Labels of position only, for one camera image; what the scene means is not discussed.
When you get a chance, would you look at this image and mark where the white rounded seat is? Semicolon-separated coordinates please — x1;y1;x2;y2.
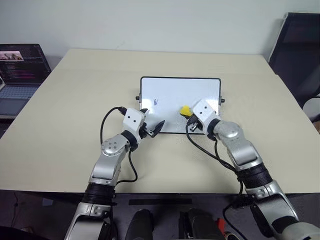
301;96;320;132

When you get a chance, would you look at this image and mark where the small black-framed whiteboard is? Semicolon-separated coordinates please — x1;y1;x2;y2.
135;76;226;135

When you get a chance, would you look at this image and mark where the open grey laptop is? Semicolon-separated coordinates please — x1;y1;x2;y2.
0;43;53;120

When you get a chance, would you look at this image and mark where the black tape strip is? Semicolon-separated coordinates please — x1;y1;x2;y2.
128;198;193;207

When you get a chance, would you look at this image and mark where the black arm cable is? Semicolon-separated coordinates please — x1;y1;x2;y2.
99;106;139;184
185;121;244;202

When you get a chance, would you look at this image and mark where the black mesh office chair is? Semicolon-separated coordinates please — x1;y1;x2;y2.
268;12;320;124

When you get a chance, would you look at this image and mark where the dark rounded shape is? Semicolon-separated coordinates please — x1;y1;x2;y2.
178;208;226;240
124;208;155;240

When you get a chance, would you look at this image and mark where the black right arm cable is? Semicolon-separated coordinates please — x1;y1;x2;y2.
185;121;244;202

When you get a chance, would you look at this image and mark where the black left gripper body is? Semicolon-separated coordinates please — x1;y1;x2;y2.
138;121;155;140

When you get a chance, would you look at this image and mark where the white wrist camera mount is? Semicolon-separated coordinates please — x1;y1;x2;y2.
122;107;148;139
192;98;221;131

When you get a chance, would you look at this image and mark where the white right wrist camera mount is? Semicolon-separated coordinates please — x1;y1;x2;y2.
192;98;221;131

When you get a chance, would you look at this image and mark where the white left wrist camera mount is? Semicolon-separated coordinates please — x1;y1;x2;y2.
122;107;148;139

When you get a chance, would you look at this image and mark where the yellow whiteboard eraser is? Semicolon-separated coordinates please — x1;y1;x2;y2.
179;105;193;118

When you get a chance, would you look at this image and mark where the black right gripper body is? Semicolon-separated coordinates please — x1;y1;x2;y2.
186;116;203;132

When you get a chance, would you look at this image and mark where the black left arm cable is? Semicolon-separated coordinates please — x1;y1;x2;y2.
99;106;139;184

